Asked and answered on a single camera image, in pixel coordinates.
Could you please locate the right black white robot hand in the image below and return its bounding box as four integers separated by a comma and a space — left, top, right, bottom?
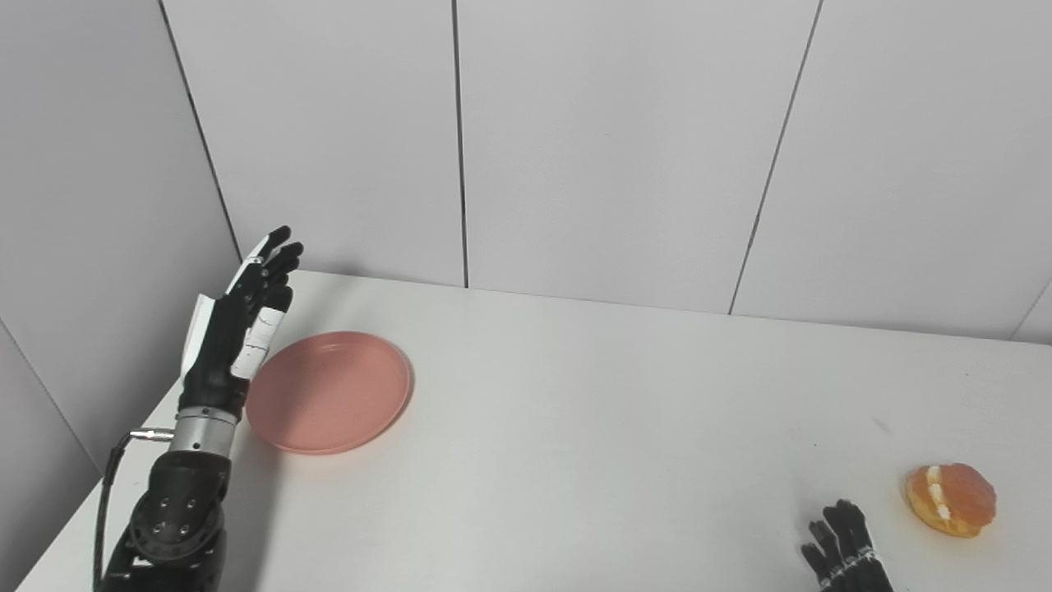
801, 499, 895, 592

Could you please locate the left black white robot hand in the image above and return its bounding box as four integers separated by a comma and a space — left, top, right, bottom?
178, 225, 305, 422

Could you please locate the pink round plate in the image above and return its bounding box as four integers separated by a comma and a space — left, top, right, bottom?
246, 331, 413, 456

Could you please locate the cream puff pastry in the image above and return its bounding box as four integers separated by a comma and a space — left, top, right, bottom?
905, 462, 998, 539

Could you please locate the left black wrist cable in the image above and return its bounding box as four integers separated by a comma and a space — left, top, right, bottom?
92, 428, 175, 592

